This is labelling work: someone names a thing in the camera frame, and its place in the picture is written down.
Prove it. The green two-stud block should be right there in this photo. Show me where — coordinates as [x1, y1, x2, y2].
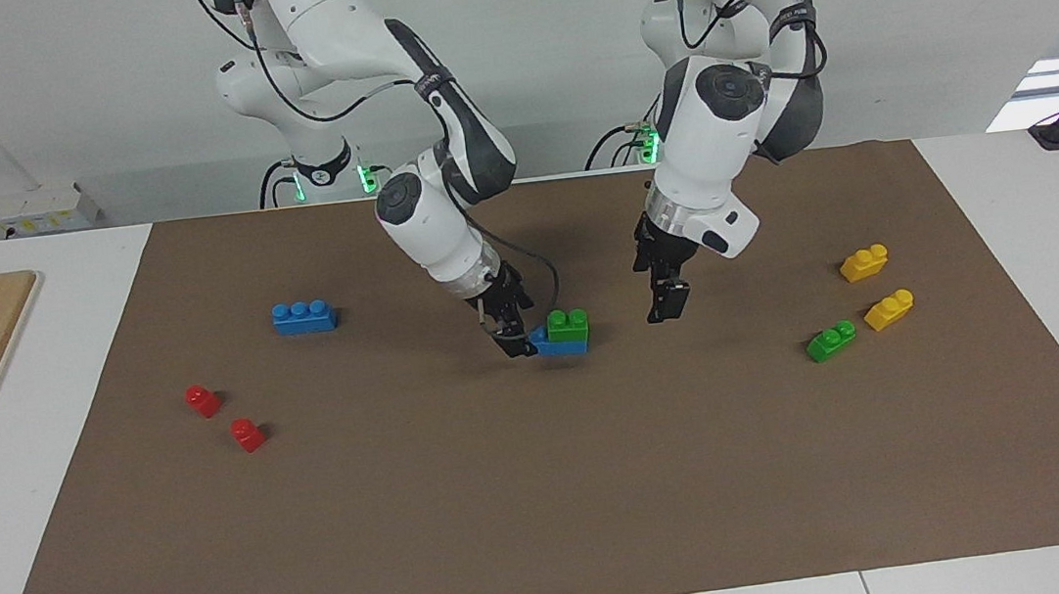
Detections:
[803, 318, 859, 365]
[546, 306, 592, 346]

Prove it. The red one-stud block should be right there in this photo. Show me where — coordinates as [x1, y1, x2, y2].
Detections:
[228, 416, 268, 455]
[184, 382, 224, 421]

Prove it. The black right base cable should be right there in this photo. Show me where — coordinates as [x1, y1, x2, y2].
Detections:
[254, 157, 300, 210]

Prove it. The black base cable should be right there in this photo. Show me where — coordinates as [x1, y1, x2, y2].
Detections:
[576, 91, 668, 173]
[254, 157, 300, 210]

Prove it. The black left base cable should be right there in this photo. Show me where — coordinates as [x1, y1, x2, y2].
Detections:
[576, 91, 668, 173]

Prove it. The blue three-stud block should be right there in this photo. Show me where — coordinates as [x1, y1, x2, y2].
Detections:
[270, 297, 339, 338]
[529, 321, 590, 360]

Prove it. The brown table mat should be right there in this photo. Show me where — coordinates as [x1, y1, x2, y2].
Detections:
[0, 121, 1059, 594]

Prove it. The yellow two-stud block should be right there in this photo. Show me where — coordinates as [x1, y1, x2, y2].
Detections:
[838, 243, 892, 285]
[861, 288, 917, 334]

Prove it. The white wall socket box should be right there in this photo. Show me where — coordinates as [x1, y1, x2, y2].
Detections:
[0, 180, 102, 239]

